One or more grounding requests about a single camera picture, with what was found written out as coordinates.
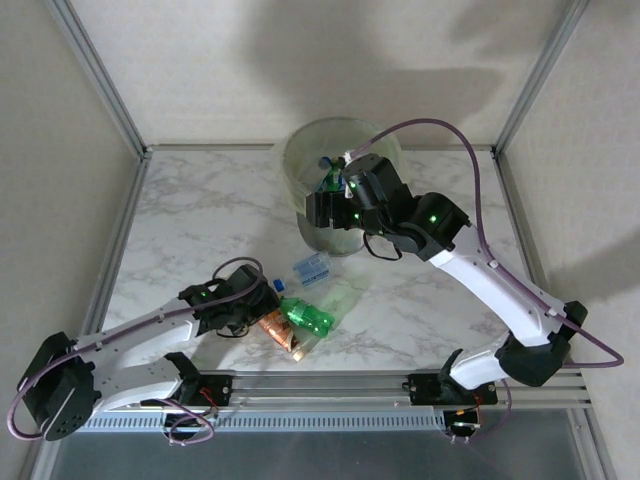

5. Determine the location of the clear bottle light blue label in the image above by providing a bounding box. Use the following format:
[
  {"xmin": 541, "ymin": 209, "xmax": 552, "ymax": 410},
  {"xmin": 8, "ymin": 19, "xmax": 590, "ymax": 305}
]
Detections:
[{"xmin": 272, "ymin": 252, "xmax": 333, "ymax": 292}]

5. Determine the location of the grey metal panel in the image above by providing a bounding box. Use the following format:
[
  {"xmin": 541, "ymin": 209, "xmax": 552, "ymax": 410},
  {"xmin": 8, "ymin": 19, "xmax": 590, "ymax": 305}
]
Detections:
[{"xmin": 29, "ymin": 432, "xmax": 609, "ymax": 480}]

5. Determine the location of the aluminium table side rail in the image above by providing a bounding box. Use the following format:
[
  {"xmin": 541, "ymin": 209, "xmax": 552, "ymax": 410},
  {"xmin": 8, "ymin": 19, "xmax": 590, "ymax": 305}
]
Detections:
[
  {"xmin": 19, "ymin": 149, "xmax": 154, "ymax": 480},
  {"xmin": 494, "ymin": 149, "xmax": 619, "ymax": 480}
]

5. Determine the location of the green translucent bin liner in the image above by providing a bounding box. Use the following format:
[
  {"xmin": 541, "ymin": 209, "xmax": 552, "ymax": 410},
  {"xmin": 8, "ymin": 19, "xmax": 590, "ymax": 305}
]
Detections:
[{"xmin": 282, "ymin": 117, "xmax": 404, "ymax": 216}]

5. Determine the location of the aluminium frame cross bar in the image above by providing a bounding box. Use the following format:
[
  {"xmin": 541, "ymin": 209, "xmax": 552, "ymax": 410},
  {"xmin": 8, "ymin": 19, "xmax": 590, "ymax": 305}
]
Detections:
[{"xmin": 143, "ymin": 143, "xmax": 499, "ymax": 153}]

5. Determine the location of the slotted grey cable duct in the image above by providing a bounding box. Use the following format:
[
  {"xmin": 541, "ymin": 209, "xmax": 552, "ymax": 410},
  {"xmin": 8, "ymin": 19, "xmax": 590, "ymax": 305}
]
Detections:
[{"xmin": 64, "ymin": 410, "xmax": 447, "ymax": 434}]

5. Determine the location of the green bottle yellow cap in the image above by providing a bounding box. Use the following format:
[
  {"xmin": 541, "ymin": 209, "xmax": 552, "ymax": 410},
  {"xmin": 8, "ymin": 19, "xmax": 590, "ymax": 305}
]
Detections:
[
  {"xmin": 279, "ymin": 295, "xmax": 335, "ymax": 339},
  {"xmin": 319, "ymin": 167, "xmax": 349, "ymax": 194}
]

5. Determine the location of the translucent green bin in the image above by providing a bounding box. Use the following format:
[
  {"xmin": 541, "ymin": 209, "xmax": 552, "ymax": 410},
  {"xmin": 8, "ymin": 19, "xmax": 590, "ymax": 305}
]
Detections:
[{"xmin": 282, "ymin": 117, "xmax": 404, "ymax": 257}]

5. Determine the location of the aluminium frame post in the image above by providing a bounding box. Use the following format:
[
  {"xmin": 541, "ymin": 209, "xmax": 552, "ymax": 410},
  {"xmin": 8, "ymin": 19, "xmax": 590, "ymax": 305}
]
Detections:
[
  {"xmin": 493, "ymin": 0, "xmax": 592, "ymax": 156},
  {"xmin": 49, "ymin": 0, "xmax": 154, "ymax": 157}
]

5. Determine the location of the aluminium mounting rail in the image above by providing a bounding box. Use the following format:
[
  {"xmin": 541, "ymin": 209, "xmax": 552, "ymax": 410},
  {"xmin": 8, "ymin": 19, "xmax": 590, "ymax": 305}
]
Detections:
[{"xmin": 49, "ymin": 369, "xmax": 592, "ymax": 410}]

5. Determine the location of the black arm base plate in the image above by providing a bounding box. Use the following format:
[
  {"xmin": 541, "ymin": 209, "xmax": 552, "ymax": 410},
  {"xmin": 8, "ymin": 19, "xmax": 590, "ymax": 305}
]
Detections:
[
  {"xmin": 407, "ymin": 372, "xmax": 501, "ymax": 407},
  {"xmin": 139, "ymin": 372, "xmax": 235, "ymax": 407}
]

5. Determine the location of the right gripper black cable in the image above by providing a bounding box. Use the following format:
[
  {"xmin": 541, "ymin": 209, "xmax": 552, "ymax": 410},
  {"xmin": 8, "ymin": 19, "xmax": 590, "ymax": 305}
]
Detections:
[{"xmin": 363, "ymin": 233, "xmax": 403, "ymax": 262}]

